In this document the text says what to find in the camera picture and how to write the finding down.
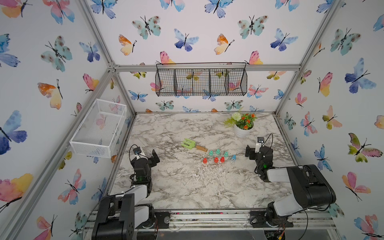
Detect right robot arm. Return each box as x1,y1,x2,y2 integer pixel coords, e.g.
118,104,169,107
245,146,337,228

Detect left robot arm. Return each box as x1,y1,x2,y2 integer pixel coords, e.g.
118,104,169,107
91,148,160,240

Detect potted flower plant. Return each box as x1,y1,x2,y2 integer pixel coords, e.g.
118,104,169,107
224,112,257,138

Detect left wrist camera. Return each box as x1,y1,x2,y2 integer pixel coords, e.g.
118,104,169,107
133,147,148,159

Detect white mesh wall basket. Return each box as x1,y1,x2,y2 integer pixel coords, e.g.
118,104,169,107
70,99,127,158

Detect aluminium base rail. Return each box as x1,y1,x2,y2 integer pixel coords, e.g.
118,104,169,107
86,208,334,232

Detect black wire wall basket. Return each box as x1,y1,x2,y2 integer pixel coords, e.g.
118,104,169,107
153,63,248,97

